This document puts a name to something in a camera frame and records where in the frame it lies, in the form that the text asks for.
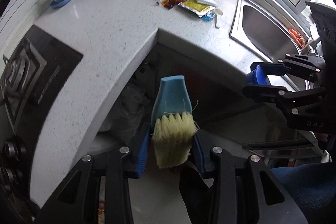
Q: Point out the stainless steel sink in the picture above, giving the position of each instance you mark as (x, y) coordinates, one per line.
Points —
(260, 32)

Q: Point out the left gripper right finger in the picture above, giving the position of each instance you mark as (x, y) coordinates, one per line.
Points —
(245, 190)

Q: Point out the blue saucer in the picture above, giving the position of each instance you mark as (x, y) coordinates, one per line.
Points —
(59, 4)

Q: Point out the yellow snack wrapper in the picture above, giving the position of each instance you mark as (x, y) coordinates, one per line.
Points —
(197, 8)

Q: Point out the orange sponge cloth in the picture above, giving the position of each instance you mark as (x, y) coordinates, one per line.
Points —
(297, 37)

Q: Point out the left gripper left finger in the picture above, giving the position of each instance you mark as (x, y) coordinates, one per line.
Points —
(76, 199)

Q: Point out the blue scrub brush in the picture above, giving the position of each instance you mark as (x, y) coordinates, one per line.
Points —
(173, 122)

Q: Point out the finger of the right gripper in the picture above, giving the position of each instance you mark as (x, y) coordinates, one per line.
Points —
(308, 110)
(301, 66)

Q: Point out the black gas stove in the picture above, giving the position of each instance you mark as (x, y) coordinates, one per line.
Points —
(32, 78)

